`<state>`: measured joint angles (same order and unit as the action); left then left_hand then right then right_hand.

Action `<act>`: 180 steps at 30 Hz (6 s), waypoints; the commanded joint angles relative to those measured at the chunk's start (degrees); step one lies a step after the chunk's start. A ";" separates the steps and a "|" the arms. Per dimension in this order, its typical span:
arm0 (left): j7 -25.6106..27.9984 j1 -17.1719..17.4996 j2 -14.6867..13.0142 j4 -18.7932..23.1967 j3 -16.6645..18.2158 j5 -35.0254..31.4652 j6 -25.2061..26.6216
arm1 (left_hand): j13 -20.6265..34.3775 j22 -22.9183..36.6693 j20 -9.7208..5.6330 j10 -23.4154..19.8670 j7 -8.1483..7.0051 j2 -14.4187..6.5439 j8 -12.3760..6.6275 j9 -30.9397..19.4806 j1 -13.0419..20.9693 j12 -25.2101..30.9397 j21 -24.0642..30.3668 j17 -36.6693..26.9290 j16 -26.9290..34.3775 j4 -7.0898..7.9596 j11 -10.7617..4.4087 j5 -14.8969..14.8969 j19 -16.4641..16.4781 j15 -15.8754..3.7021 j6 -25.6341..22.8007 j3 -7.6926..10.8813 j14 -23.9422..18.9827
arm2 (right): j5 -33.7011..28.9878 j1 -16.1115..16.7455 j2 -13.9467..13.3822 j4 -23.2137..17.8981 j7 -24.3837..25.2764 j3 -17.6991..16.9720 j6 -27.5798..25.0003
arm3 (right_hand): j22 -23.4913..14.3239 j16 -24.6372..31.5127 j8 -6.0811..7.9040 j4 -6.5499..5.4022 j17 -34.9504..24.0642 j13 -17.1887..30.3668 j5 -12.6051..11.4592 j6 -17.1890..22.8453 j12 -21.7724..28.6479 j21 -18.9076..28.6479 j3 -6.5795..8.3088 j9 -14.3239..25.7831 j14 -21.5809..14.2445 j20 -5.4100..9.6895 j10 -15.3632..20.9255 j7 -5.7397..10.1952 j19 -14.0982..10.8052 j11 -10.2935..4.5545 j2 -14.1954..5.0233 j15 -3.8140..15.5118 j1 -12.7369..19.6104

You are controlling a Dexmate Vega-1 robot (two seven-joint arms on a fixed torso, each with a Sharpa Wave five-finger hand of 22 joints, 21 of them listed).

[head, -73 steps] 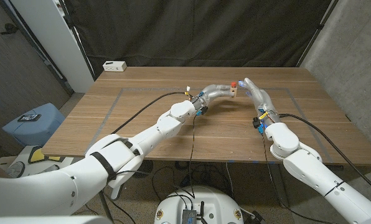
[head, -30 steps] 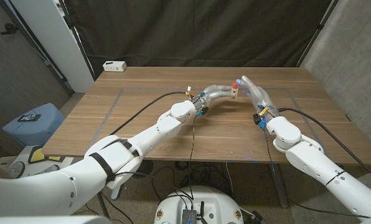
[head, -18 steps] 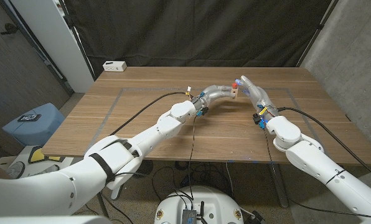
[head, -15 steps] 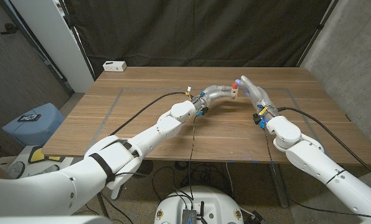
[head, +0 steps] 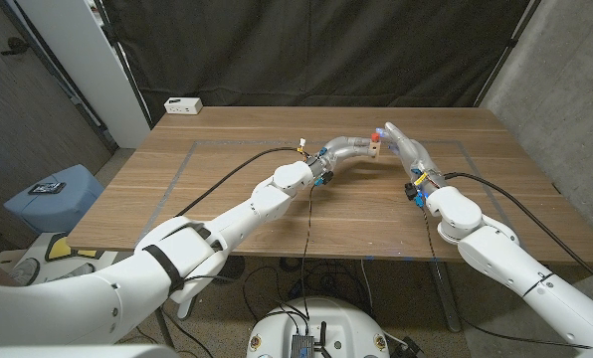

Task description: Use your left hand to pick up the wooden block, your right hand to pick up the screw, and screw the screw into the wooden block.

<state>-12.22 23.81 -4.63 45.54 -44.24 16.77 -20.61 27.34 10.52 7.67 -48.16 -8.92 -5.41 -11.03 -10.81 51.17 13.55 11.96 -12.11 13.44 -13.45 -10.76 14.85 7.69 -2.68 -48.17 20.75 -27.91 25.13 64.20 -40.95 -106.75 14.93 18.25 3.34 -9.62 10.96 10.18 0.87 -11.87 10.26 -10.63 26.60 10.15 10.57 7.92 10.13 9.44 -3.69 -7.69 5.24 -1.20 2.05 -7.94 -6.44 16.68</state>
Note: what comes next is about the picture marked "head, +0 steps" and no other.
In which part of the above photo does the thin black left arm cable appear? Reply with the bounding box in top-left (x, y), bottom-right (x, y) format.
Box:
top-left (184, 184), bottom-right (317, 319)

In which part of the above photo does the black door handle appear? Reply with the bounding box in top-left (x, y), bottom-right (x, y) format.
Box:
top-left (0, 36), bottom-right (31, 57)

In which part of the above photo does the round black floor fan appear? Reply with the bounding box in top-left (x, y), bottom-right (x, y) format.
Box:
top-left (219, 256), bottom-right (247, 284)

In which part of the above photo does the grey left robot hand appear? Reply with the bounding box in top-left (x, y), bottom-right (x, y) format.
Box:
top-left (305, 135), bottom-right (381, 181)

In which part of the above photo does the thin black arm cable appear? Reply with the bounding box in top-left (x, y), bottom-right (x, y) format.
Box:
top-left (421, 206), bottom-right (593, 349)
top-left (184, 184), bottom-right (317, 319)

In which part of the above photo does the white pillar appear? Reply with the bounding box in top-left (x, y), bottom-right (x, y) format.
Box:
top-left (15, 0), bottom-right (151, 149)

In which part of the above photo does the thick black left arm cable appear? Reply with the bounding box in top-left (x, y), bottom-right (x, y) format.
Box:
top-left (174, 146), bottom-right (302, 218)

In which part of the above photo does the white power strip box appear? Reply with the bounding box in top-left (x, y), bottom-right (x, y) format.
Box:
top-left (163, 96), bottom-right (204, 115)

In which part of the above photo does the blue plastic stool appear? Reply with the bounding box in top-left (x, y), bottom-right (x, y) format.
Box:
top-left (2, 164), bottom-right (105, 235)

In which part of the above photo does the grey table leg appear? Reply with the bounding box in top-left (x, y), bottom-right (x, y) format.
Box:
top-left (428, 261), bottom-right (462, 333)

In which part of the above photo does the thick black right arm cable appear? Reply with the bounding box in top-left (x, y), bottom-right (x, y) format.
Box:
top-left (444, 171), bottom-right (593, 294)

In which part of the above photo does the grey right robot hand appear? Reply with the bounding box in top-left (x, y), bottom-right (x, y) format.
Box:
top-left (380, 121), bottom-right (448, 193)

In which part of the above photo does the grey electronics box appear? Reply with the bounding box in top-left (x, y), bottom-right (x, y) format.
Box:
top-left (290, 333), bottom-right (316, 358)

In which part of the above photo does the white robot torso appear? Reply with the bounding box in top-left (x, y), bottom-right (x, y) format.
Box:
top-left (246, 296), bottom-right (391, 358)

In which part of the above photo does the black backdrop curtain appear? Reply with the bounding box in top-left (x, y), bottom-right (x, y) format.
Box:
top-left (95, 0), bottom-right (544, 125)

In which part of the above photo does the white floor cable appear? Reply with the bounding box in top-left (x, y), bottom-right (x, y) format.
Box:
top-left (359, 259), bottom-right (376, 317)

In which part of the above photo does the black backdrop stand pole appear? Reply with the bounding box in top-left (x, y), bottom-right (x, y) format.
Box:
top-left (95, 0), bottom-right (154, 130)
top-left (475, 0), bottom-right (544, 108)

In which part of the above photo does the white table leg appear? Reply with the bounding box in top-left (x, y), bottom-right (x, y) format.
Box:
top-left (176, 295), bottom-right (198, 321)

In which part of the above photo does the black smartphone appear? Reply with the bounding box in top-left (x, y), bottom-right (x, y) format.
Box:
top-left (28, 181), bottom-right (68, 196)

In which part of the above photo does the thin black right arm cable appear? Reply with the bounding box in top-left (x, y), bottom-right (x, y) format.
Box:
top-left (421, 206), bottom-right (593, 349)

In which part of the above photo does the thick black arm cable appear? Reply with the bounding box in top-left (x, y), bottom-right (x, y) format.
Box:
top-left (444, 171), bottom-right (593, 294)
top-left (174, 146), bottom-right (302, 218)

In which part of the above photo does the grey black sneaker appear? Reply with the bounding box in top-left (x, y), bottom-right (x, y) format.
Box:
top-left (60, 263), bottom-right (97, 278)
top-left (8, 257), bottom-right (42, 285)

